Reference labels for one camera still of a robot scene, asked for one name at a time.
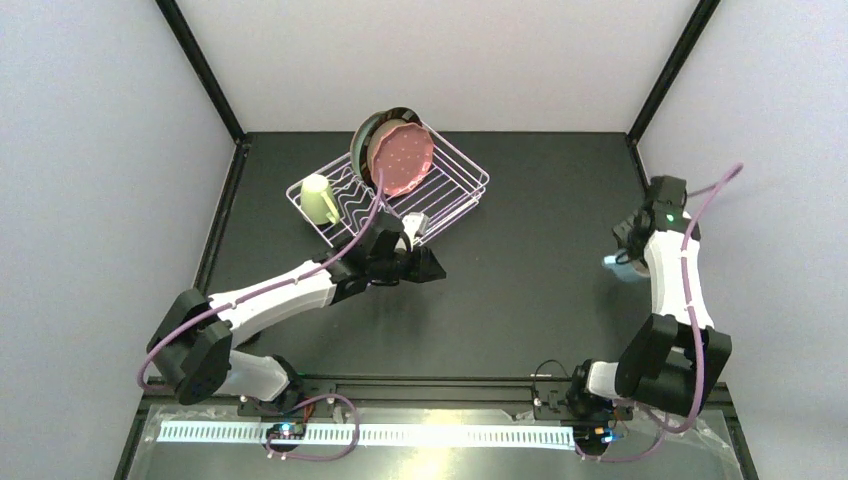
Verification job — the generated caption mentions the blue ceramic mug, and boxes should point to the blue ceramic mug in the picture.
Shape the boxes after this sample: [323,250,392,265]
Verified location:
[602,249,650,283]

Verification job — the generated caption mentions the white wire dish rack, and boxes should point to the white wire dish rack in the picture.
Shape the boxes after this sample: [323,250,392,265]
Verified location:
[286,129,490,246]

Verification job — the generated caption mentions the pink polka dot plate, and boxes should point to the pink polka dot plate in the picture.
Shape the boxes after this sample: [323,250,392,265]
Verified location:
[366,119,435,198]

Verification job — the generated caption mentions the green ceramic mug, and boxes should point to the green ceramic mug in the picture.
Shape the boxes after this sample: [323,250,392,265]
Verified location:
[300,174,341,226]

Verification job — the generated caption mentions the mint green flower plate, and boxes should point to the mint green flower plate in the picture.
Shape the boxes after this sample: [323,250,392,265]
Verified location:
[350,111,384,180]

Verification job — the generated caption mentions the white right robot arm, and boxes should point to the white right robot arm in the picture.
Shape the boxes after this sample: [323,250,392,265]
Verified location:
[566,176,732,418]

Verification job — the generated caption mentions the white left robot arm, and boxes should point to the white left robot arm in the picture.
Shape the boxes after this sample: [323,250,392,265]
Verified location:
[147,212,446,413]

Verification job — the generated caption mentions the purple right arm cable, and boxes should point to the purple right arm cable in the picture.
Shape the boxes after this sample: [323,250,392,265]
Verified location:
[572,162,745,463]

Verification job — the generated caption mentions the black right frame post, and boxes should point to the black right frame post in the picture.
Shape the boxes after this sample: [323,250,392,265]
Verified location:
[627,0,721,146]

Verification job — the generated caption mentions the black frame post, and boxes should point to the black frame post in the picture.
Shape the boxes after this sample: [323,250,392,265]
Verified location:
[155,0,246,144]
[627,0,721,146]

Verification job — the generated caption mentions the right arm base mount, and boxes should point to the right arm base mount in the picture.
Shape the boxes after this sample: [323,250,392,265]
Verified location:
[530,359,633,457]

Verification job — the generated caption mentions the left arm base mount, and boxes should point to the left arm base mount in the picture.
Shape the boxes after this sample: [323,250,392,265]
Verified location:
[238,375,360,462]

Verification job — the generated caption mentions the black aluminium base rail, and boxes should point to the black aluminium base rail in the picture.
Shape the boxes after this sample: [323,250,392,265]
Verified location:
[115,375,758,479]

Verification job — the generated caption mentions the white slotted cable duct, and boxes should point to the white slotted cable duct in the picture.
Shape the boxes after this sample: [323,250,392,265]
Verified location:
[154,420,575,450]

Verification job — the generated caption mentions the black left frame post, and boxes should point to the black left frame post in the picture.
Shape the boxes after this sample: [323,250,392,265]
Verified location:
[155,0,246,144]

